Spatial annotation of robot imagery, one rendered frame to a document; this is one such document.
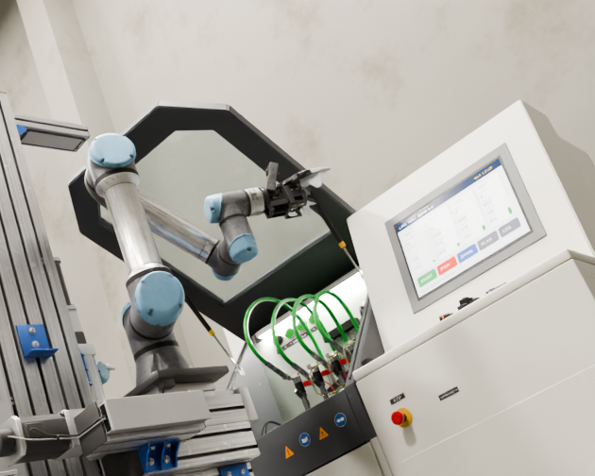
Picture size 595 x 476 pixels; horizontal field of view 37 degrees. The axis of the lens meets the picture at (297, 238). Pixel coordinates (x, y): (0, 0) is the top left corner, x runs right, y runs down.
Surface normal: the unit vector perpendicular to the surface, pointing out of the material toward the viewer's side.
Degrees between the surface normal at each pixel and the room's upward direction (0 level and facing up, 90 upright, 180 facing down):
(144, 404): 90
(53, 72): 90
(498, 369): 90
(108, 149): 83
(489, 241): 76
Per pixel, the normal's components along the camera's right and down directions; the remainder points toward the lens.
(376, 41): -0.68, -0.05
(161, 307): 0.33, -0.38
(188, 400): 0.65, -0.52
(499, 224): -0.66, -0.32
